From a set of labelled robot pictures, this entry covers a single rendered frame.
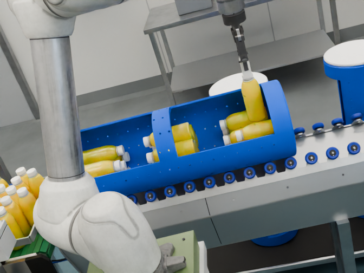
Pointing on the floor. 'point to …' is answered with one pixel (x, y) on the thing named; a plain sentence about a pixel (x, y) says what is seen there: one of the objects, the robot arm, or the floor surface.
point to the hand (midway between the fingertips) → (245, 67)
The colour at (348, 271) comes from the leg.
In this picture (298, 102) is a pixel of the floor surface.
